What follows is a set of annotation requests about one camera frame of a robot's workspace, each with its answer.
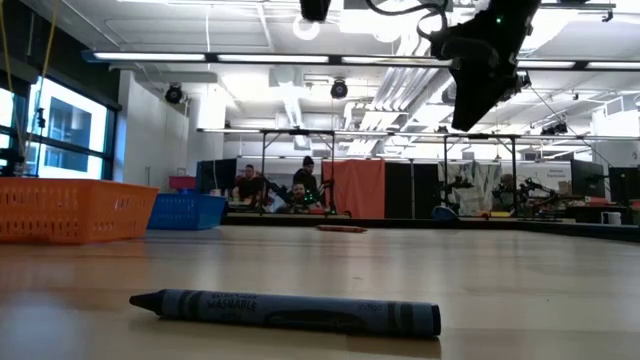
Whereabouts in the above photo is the red box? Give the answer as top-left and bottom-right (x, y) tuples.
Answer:
(168, 175), (198, 192)

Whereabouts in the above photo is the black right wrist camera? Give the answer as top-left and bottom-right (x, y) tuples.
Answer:
(428, 25), (501, 69)

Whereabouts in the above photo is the large window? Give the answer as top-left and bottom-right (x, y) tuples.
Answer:
(0, 74), (119, 181)

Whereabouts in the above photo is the blue round object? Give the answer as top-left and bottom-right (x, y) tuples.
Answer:
(430, 205), (461, 223)

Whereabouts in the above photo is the white ring lamp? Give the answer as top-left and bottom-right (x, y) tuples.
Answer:
(291, 13), (322, 42)

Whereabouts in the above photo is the black aluminium table frame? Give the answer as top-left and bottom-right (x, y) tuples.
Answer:
(219, 212), (640, 244)

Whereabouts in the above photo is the orange partition curtain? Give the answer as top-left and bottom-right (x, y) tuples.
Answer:
(321, 158), (387, 220)

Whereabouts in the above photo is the blue crayon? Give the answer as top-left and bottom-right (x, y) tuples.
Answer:
(128, 287), (443, 338)

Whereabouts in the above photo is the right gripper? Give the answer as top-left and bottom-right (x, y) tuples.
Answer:
(448, 0), (543, 134)

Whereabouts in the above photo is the orange plastic basket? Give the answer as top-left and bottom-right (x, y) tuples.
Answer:
(0, 177), (161, 246)

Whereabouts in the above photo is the black partition panel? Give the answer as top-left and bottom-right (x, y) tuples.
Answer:
(384, 162), (442, 220)

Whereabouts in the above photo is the person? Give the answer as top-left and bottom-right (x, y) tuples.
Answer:
(292, 155), (321, 187)
(284, 182), (321, 214)
(492, 173), (519, 211)
(232, 163), (271, 206)

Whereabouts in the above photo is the blue plastic basket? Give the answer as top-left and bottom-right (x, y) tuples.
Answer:
(146, 192), (230, 232)

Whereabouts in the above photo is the overhead LED light bar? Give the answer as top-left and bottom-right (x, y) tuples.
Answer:
(82, 49), (640, 72)

